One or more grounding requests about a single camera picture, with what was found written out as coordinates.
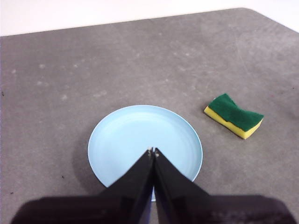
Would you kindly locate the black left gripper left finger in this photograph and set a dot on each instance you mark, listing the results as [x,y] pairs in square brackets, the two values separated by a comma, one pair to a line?
[98,207]

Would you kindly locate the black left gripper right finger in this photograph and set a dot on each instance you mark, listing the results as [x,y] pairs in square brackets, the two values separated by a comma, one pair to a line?
[210,210]

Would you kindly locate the light blue round plate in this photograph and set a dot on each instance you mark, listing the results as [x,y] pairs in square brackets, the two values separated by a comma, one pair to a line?
[130,140]

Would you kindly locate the yellow sponge with green pad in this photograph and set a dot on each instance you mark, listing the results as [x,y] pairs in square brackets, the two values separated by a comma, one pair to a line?
[236,116]

